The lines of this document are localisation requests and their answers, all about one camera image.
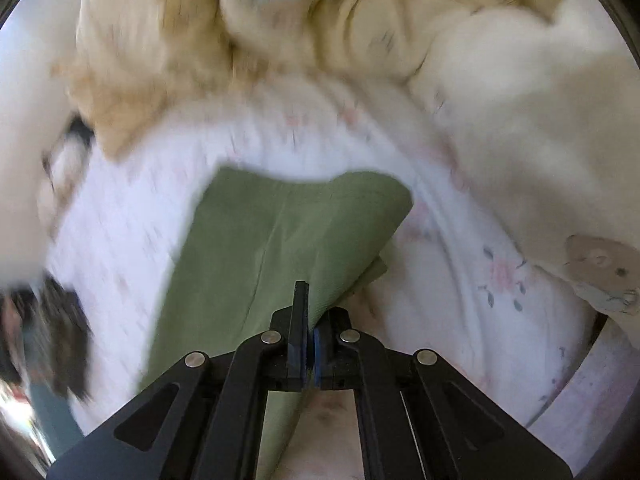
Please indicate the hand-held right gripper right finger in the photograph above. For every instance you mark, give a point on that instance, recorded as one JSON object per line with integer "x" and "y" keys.
{"x": 318, "y": 356}

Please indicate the white floral bed sheet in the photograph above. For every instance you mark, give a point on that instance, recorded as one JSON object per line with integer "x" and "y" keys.
{"x": 435, "y": 280}

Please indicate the white blanket with animal patch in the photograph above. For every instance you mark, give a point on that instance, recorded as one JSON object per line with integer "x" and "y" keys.
{"x": 530, "y": 125}

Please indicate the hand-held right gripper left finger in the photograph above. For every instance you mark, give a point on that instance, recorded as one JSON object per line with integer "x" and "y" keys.
{"x": 300, "y": 356}

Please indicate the green pants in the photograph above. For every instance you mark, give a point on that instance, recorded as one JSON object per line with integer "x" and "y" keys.
{"x": 260, "y": 240}

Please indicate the yellow fuzzy blanket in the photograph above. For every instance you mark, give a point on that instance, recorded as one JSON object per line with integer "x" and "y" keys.
{"x": 175, "y": 35}

